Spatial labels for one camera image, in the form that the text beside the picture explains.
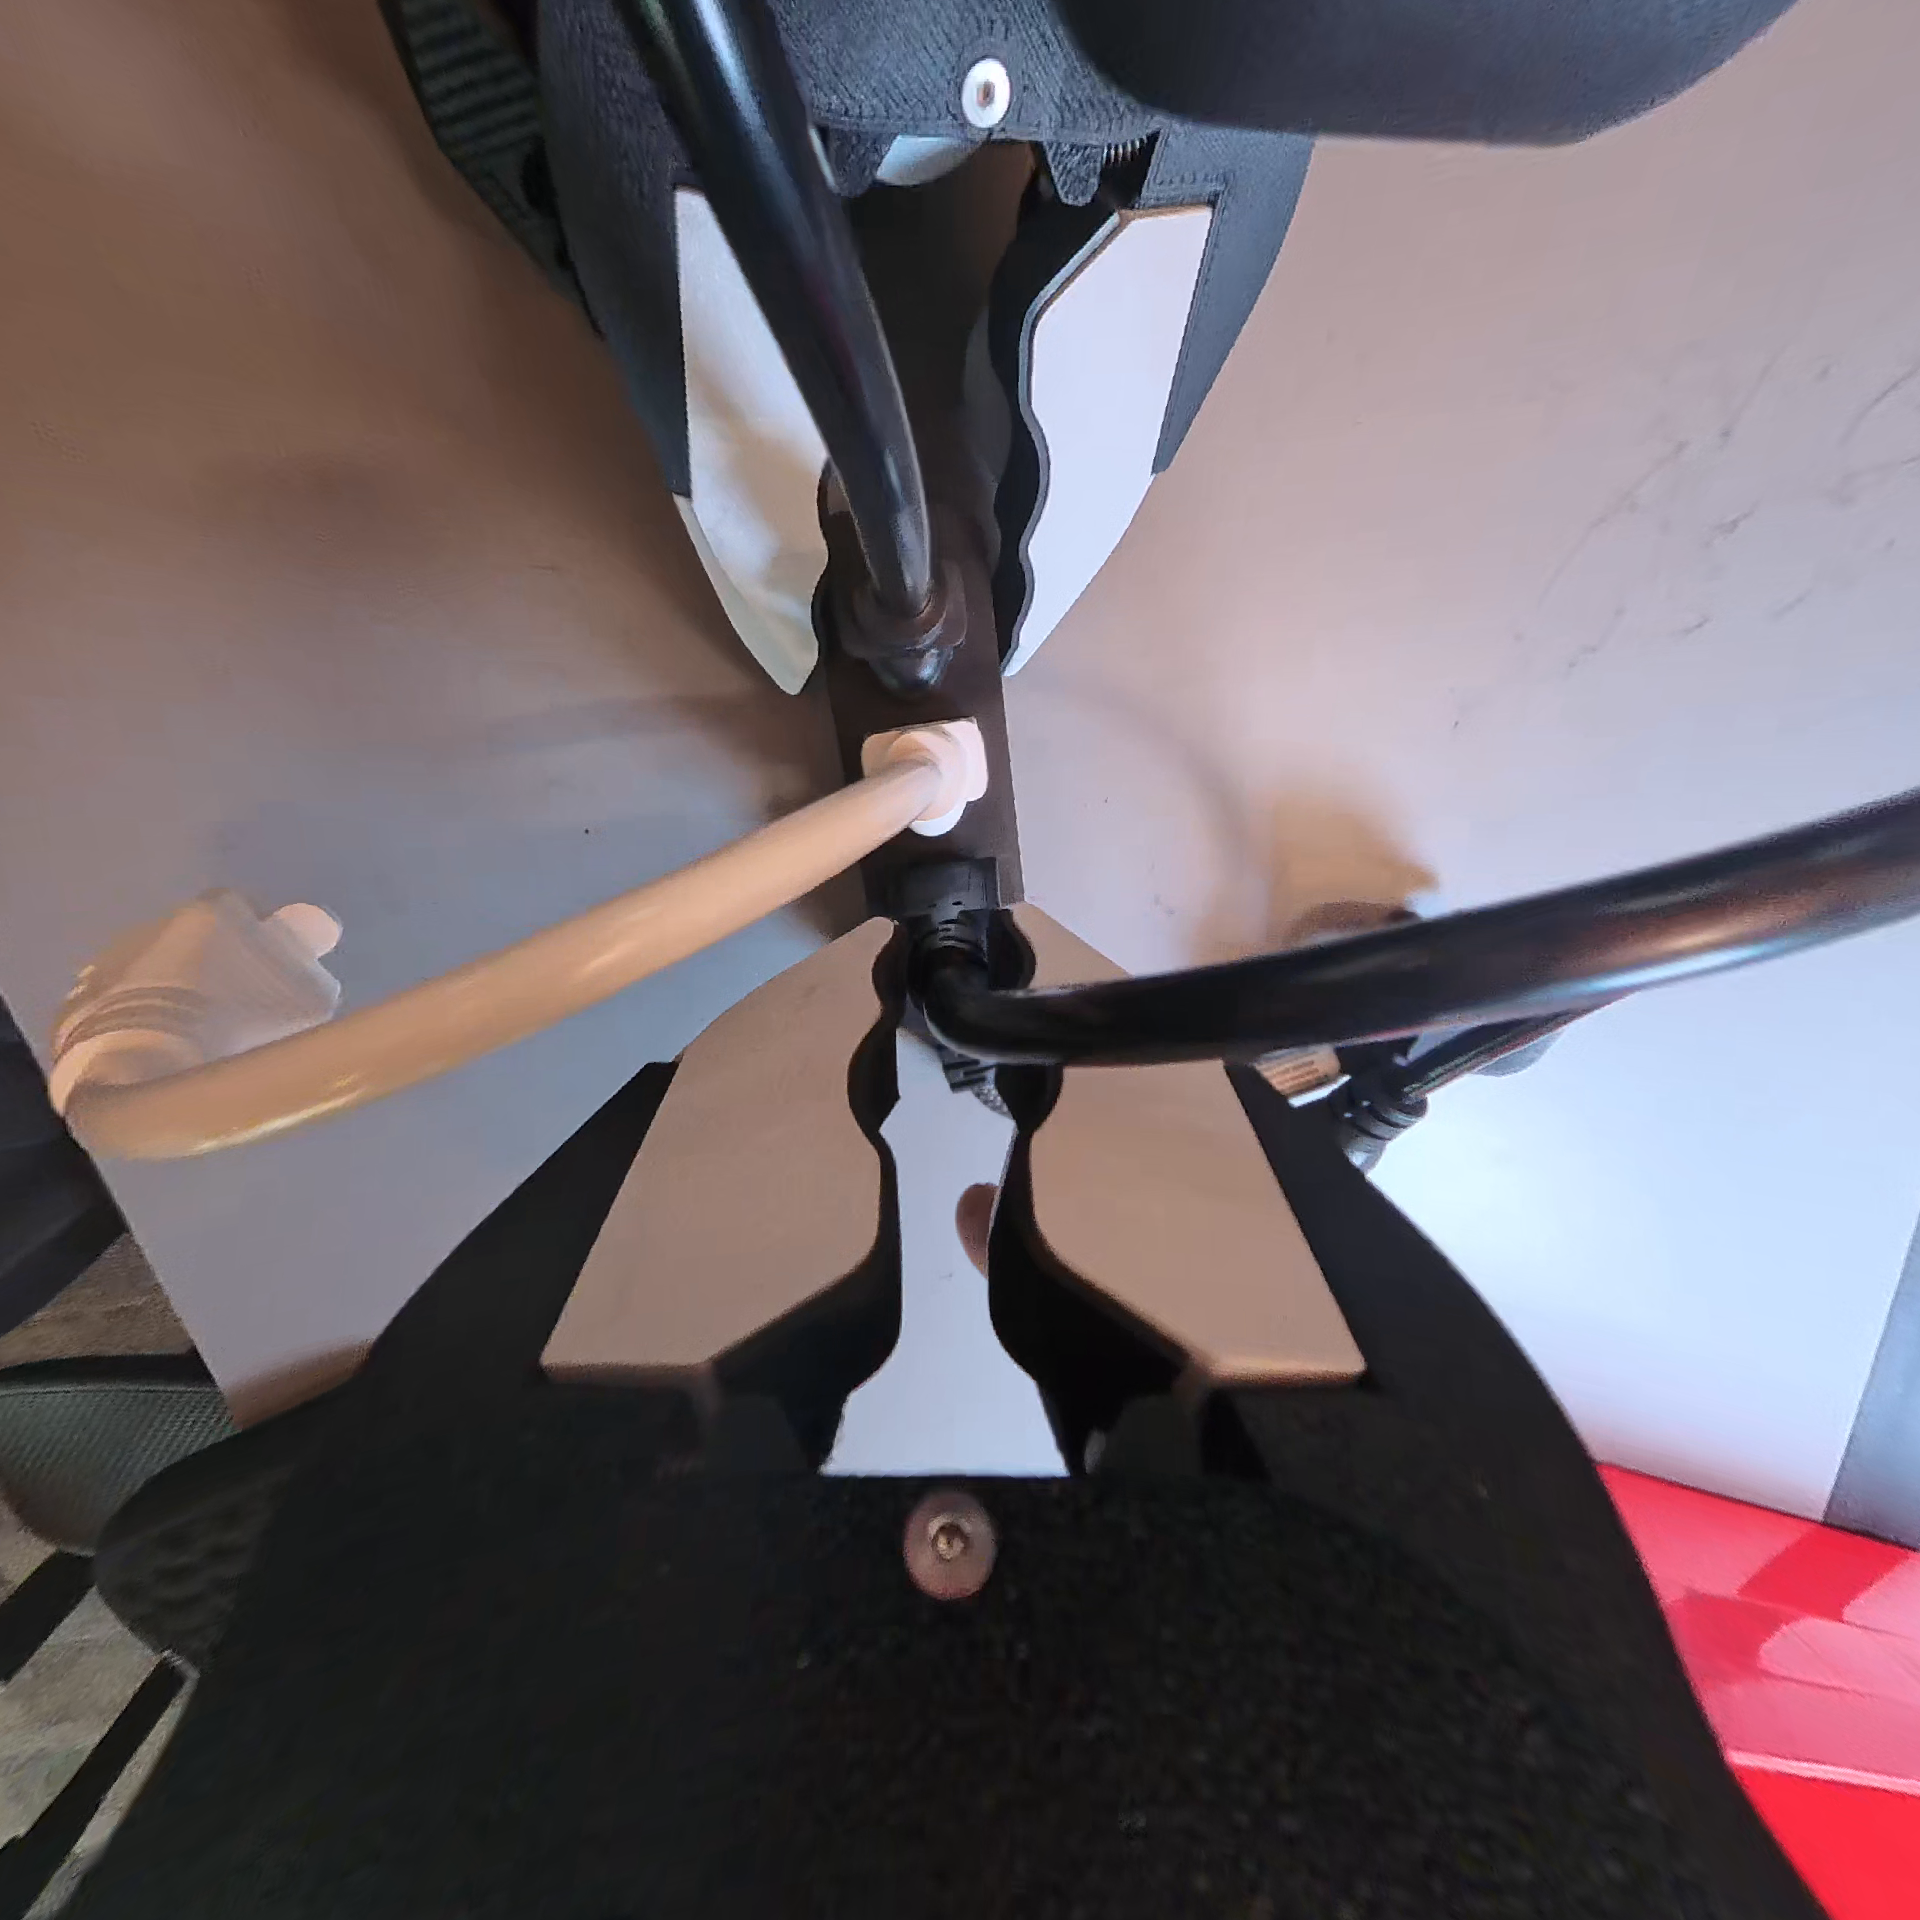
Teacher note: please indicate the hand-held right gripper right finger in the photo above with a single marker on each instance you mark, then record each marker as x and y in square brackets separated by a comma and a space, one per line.
[1201, 1260]

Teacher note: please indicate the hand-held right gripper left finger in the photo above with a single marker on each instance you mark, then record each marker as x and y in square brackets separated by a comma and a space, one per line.
[704, 1201]

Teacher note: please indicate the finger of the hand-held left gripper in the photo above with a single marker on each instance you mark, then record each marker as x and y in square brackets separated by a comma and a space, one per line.
[1119, 391]
[734, 421]

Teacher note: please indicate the black power strip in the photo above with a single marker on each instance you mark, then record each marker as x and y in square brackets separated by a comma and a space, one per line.
[998, 704]

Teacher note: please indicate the person's left forearm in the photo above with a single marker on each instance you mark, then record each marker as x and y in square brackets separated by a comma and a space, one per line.
[1425, 61]

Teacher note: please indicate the person's right hand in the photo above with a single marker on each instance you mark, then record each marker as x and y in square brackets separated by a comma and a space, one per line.
[980, 1223]

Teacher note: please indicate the red plastic bin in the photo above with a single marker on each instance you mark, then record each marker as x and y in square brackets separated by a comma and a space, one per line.
[1800, 1650]

